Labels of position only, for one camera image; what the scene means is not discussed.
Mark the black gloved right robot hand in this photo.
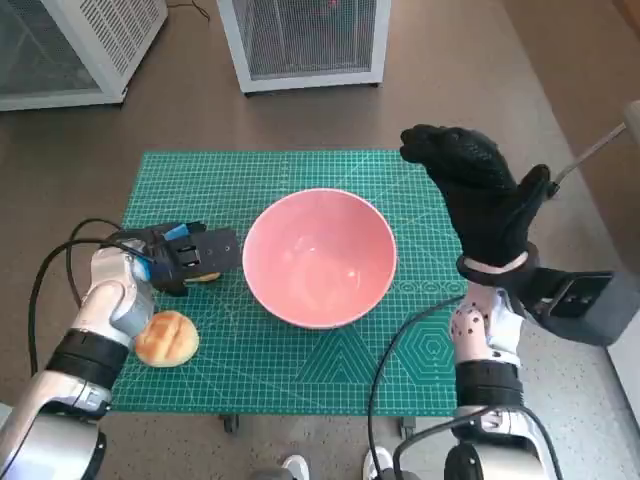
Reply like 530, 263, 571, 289
398, 123, 552, 267

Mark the pink bowl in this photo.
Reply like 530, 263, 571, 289
242, 188, 400, 330

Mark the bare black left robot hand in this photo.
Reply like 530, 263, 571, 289
107, 219, 240, 299

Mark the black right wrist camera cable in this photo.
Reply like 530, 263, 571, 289
367, 294, 469, 480

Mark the white shoe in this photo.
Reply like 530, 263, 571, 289
282, 453, 310, 480
363, 445, 396, 480

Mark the green cutting mat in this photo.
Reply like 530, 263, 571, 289
107, 148, 474, 417

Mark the white mesh cabinet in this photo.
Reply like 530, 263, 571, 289
0, 0, 170, 112
215, 0, 393, 95

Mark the black right arm cable loop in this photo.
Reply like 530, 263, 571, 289
392, 405, 559, 480

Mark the thin black floor cable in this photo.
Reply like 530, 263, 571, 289
167, 0, 211, 19

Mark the round toy bread bun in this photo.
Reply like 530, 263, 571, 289
134, 309, 201, 369

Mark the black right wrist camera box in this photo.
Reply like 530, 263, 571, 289
519, 267, 640, 347

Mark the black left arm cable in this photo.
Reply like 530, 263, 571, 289
28, 239, 154, 376
66, 217, 129, 307

